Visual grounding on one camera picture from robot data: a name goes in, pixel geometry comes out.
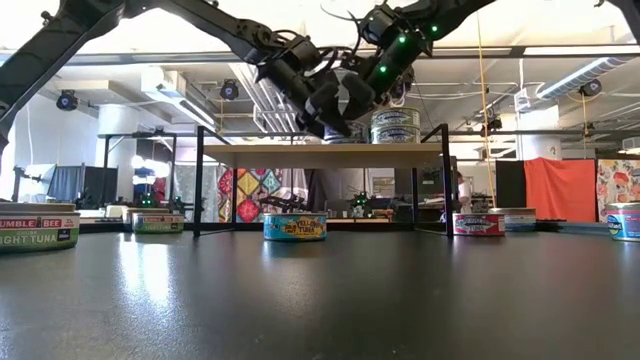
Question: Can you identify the green Bumble Bee tuna can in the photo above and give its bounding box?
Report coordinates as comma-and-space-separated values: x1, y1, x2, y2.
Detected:
0, 212, 81, 255
130, 213, 185, 235

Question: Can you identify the orange cloth backdrop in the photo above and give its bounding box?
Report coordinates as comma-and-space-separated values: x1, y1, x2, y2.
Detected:
523, 157, 598, 224

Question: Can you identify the pale green tuna can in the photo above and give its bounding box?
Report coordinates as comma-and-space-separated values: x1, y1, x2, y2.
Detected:
370, 124, 422, 145

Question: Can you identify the green label tuna can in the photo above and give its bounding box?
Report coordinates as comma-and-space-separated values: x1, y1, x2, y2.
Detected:
370, 106, 422, 127

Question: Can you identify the colourful patchwork quilt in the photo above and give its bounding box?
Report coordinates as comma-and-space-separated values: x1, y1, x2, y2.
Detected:
216, 167, 309, 225

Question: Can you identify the yellow hanging rope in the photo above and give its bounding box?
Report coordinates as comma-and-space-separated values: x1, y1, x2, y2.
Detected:
474, 12, 497, 209

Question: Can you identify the blue gold-top tuna can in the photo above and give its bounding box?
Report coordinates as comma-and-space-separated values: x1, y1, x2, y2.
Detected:
605, 201, 640, 243

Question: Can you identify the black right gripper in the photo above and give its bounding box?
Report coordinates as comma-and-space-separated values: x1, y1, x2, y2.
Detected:
344, 29, 434, 121

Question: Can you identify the teal yellowfin tuna can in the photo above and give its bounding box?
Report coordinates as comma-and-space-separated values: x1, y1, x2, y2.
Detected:
262, 212, 329, 243

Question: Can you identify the floral cloth backdrop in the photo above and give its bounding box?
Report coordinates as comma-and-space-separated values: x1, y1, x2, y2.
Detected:
596, 158, 640, 224

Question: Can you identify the red tuna can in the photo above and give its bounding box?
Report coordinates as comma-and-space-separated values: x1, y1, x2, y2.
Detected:
452, 212, 506, 237

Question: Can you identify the person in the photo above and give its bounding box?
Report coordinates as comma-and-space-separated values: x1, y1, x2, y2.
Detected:
452, 169, 474, 214

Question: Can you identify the black ceiling spotlight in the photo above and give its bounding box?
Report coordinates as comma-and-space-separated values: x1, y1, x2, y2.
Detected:
54, 89, 80, 112
479, 115, 504, 139
218, 78, 240, 102
578, 78, 604, 99

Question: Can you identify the silver-top tuna can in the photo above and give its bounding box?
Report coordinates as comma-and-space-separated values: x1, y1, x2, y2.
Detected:
323, 124, 364, 145

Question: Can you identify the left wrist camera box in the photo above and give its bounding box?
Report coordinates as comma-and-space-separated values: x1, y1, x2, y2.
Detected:
285, 35, 325, 71

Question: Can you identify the dark cloth backdrop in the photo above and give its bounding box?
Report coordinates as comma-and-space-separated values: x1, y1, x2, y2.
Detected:
47, 164, 119, 204

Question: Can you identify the white ribbed air duct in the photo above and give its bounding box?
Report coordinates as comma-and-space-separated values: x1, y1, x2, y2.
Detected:
534, 55, 634, 101

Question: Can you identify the black backdrop panel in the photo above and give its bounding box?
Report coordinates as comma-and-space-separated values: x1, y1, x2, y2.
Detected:
495, 159, 526, 210

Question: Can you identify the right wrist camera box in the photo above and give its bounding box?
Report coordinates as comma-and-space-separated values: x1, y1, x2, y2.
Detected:
358, 5, 404, 50

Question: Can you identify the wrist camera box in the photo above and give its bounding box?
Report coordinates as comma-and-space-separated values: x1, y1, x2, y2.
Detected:
358, 5, 404, 50
285, 35, 325, 71

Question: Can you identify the white blue gold-top can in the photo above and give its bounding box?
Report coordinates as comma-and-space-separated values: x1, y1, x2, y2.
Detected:
488, 207, 537, 233

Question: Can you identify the black metal rack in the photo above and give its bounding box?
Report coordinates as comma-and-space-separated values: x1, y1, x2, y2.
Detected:
97, 130, 179, 211

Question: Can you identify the bright studio light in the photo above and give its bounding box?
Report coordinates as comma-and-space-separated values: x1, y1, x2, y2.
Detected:
130, 154, 171, 186

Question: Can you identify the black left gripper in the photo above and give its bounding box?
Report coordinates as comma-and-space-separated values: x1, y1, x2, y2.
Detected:
255, 55, 351, 139

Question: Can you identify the white ceiling air unit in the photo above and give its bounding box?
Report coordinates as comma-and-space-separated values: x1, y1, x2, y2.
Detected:
139, 67, 219, 131

